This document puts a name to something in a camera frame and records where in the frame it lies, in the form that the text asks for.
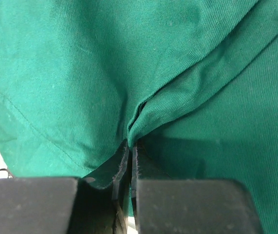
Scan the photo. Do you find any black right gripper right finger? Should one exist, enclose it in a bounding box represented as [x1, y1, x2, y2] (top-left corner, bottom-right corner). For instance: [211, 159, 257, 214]
[131, 143, 263, 234]

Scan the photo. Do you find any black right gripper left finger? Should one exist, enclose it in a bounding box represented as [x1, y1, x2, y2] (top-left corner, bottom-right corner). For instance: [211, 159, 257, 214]
[0, 141, 130, 234]

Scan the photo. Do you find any dark green surgical drape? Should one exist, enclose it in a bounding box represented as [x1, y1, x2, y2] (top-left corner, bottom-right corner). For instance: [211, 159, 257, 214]
[0, 0, 278, 234]

